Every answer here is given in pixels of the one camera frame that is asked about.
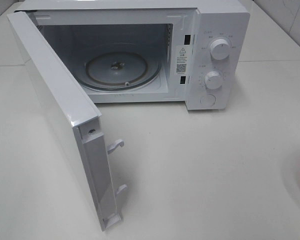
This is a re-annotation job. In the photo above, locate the round white door release button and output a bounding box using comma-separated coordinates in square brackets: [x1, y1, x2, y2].
[200, 94, 216, 107]

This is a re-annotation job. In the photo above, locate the white microwave door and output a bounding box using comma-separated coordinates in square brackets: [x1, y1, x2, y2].
[7, 11, 128, 230]

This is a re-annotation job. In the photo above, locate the glass microwave turntable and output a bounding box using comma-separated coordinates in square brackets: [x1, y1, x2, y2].
[73, 43, 162, 92]

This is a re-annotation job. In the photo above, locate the white microwave oven body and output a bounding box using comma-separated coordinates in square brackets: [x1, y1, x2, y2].
[13, 0, 250, 110]

